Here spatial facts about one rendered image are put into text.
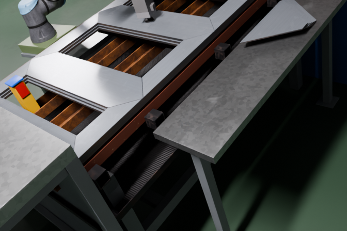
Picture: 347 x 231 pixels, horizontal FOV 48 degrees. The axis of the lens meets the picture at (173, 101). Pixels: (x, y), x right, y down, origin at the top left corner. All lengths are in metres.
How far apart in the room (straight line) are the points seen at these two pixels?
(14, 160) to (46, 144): 0.08
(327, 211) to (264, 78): 0.78
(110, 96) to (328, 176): 1.17
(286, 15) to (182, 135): 0.73
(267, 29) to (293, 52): 0.16
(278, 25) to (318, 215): 0.88
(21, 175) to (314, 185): 1.45
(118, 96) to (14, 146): 0.48
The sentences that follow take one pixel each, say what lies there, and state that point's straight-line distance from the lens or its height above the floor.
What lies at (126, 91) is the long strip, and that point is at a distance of 1.42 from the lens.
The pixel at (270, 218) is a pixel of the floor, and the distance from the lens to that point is 1.95.
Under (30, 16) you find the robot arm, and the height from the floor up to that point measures 0.89.
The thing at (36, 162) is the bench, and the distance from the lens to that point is 0.98.
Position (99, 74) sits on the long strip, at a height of 0.84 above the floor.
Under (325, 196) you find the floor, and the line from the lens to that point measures 2.01.
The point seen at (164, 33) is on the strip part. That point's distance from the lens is 1.69.
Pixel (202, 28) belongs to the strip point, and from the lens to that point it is 1.65.
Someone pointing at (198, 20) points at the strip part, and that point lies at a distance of 1.72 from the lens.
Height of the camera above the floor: 1.64
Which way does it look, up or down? 38 degrees down
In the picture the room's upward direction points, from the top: 19 degrees counter-clockwise
